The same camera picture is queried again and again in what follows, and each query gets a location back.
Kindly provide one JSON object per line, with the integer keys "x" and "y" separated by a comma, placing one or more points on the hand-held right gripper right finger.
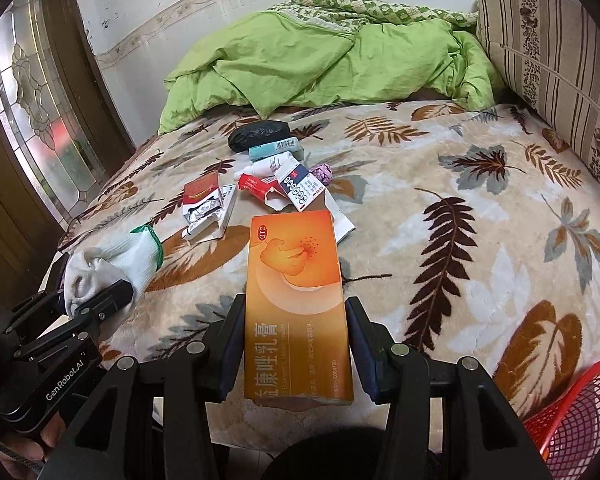
{"x": 364, "y": 360}

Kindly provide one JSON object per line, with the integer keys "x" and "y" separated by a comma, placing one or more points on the torn white carton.
{"x": 227, "y": 210}

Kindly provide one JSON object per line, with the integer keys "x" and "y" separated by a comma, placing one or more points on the wooden door with patterned glass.
{"x": 35, "y": 110}

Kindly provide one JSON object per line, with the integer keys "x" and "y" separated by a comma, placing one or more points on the white and blue medicine box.
{"x": 300, "y": 187}

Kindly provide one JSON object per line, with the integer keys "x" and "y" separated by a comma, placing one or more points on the person's left hand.
{"x": 35, "y": 440}

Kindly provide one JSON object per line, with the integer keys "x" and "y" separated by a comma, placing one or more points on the leaf printed blanket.
{"x": 455, "y": 220}

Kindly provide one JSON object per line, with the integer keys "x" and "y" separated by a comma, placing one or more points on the red ointment tube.
{"x": 255, "y": 186}

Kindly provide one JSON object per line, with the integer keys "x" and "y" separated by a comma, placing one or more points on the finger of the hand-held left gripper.
{"x": 107, "y": 297}
{"x": 55, "y": 275}

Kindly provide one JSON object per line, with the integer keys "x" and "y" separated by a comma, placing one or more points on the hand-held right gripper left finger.
{"x": 231, "y": 355}

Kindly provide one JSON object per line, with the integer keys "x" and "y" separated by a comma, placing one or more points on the white cotton glove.
{"x": 122, "y": 255}

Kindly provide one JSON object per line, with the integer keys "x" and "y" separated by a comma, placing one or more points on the black plastic bag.
{"x": 257, "y": 136}

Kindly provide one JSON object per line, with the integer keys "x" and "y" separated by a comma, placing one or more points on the red cigarette box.
{"x": 201, "y": 189}

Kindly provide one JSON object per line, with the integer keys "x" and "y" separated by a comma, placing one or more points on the green quilt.
{"x": 305, "y": 60}

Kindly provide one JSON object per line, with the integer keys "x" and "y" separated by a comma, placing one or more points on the torn white cardboard piece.
{"x": 341, "y": 220}

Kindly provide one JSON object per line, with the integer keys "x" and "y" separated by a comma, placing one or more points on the teal tissue packet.
{"x": 275, "y": 150}

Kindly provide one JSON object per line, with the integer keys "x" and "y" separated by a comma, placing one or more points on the striped floral cushion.
{"x": 555, "y": 60}

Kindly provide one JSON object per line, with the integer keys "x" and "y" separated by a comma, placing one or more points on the purple wrapped item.
{"x": 322, "y": 173}

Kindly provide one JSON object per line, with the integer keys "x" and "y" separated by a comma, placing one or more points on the white plastic bottle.
{"x": 272, "y": 164}

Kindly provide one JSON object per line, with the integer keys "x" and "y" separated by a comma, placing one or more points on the orange medicine box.
{"x": 295, "y": 285}

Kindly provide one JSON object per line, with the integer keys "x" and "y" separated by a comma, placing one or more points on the silver foil wrapper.
{"x": 202, "y": 212}

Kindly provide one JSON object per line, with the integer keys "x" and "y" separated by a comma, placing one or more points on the red mesh basket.
{"x": 580, "y": 420}

